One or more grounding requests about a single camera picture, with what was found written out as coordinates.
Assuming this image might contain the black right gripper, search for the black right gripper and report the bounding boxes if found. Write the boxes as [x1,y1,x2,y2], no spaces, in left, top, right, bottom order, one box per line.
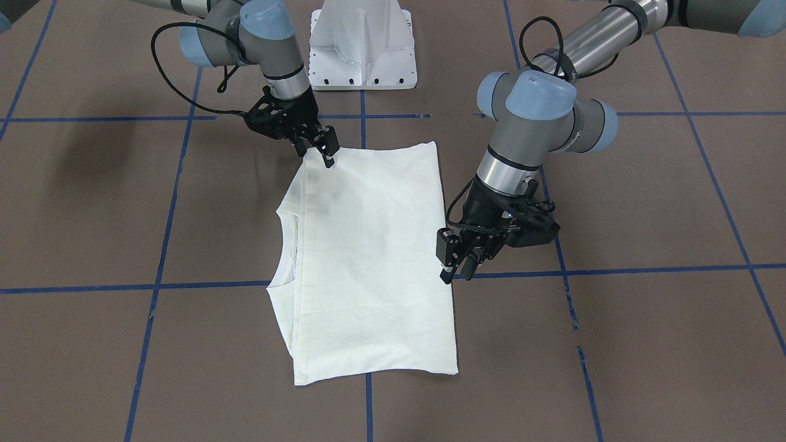
[243,86,340,168]

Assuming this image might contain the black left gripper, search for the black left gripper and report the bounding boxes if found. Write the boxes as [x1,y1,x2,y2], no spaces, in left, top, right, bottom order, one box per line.
[436,176,561,284]

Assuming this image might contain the cream long-sleeve printed shirt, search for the cream long-sleeve printed shirt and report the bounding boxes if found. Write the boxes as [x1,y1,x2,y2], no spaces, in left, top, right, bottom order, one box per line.
[267,142,459,386]

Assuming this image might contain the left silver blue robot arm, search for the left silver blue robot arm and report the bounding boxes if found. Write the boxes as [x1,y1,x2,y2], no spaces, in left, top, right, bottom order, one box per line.
[436,1,784,284]

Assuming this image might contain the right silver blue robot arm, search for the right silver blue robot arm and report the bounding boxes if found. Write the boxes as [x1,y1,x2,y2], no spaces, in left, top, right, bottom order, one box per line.
[147,1,340,168]

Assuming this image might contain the white camera pole base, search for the white camera pole base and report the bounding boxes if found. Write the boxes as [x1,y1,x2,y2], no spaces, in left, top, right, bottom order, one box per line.
[307,1,418,91]

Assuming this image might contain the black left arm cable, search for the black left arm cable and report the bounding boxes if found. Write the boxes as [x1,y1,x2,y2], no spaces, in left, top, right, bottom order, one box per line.
[445,16,621,231]

